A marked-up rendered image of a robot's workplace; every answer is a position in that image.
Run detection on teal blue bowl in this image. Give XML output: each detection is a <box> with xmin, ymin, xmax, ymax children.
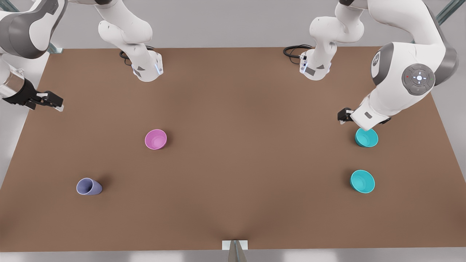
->
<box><xmin>350</xmin><ymin>170</ymin><xmax>376</xmax><ymax>194</ymax></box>
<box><xmin>355</xmin><ymin>127</ymin><xmax>379</xmax><ymax>148</ymax></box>

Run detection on pink bowl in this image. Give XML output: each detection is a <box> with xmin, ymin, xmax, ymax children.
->
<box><xmin>145</xmin><ymin>129</ymin><xmax>168</xmax><ymax>150</ymax></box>

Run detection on lavender purple cup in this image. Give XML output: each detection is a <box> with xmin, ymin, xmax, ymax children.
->
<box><xmin>76</xmin><ymin>178</ymin><xmax>103</xmax><ymax>196</ymax></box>

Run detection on black cable loop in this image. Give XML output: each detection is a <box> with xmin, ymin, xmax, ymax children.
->
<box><xmin>283</xmin><ymin>44</ymin><xmax>314</xmax><ymax>66</ymax></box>
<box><xmin>119</xmin><ymin>45</ymin><xmax>155</xmax><ymax>67</ymax></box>

